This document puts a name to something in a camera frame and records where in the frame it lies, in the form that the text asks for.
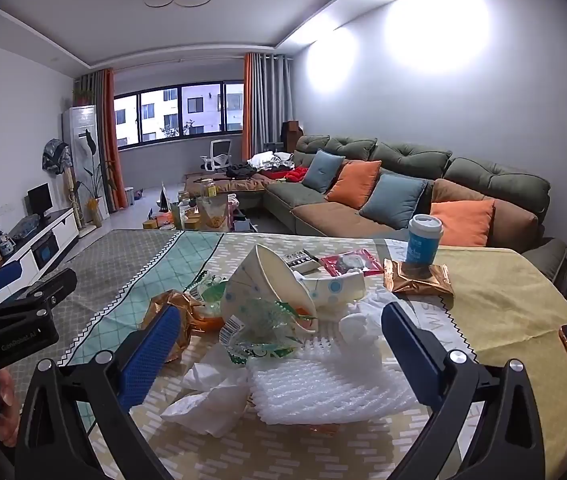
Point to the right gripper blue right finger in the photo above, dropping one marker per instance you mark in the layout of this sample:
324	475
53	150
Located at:
507	444

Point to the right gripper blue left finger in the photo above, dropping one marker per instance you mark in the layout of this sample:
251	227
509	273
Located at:
53	443

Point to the white tissue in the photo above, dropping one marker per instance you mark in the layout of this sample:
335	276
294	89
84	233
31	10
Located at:
361	328
217	398

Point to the gold foil snack bag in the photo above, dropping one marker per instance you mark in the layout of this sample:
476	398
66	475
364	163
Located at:
178	309

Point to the white foam net sheet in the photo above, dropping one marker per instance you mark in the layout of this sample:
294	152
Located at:
337	382

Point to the clear green plastic wrapper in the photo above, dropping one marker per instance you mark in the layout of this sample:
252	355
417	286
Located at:
242	344

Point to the white dotted paper bowl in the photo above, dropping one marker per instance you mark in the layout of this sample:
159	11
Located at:
332	291
262	286

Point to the orange peel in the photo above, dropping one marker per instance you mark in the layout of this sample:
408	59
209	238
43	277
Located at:
207	324

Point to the left hand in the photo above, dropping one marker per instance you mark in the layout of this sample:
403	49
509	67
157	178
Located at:
9	410

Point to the white black tv cabinet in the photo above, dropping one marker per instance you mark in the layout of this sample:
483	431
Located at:
41	250

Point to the small black monitor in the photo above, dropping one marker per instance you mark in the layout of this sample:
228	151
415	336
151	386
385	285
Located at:
39	200

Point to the tall potted plant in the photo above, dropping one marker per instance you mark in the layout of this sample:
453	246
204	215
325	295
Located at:
97	182

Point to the copper foil wrapper under cup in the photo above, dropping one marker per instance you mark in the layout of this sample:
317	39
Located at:
416	279

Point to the patterned tablecloth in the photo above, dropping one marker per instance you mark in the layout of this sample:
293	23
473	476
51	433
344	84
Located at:
502	306

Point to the white standing air conditioner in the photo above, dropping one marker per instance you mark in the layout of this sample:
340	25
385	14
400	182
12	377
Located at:
75	121

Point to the orange cushion near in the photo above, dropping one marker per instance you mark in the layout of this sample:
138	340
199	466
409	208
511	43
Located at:
466	223

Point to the orange cushion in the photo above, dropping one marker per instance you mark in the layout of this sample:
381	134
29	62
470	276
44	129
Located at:
355	183
466	223

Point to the blue white paper cup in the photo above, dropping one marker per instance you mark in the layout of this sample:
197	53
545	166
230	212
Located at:
424	235

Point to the red packet with disc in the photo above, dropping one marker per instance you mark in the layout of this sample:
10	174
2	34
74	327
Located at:
359	260

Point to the cluttered coffee table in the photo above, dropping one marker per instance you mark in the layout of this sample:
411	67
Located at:
211	211

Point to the left orange grey curtain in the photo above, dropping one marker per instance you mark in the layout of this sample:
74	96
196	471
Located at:
97	88

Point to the orange grey curtain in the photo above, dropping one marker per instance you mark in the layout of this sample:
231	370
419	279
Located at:
268	100
97	88

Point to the blue cushion near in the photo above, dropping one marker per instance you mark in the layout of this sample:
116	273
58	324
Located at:
394	200

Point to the blue cushion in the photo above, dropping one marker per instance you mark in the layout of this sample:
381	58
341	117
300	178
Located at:
394	200
322	172

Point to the small silver black packet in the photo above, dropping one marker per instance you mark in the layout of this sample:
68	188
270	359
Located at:
302	262

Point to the white office chair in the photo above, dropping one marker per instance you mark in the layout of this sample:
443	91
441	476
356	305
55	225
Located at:
219	157

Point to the orange cushion far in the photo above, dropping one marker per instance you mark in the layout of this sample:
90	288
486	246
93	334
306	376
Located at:
355	183

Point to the green brown sectional sofa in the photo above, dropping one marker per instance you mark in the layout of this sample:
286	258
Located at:
521	200

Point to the pile of clothes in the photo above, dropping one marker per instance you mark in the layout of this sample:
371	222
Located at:
271	165

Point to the blue cushion far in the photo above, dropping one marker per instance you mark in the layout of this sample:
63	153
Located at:
322	172

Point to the right orange grey curtain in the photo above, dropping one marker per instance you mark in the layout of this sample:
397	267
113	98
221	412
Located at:
268	100

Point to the window with black frame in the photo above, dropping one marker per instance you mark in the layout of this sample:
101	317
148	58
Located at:
184	111

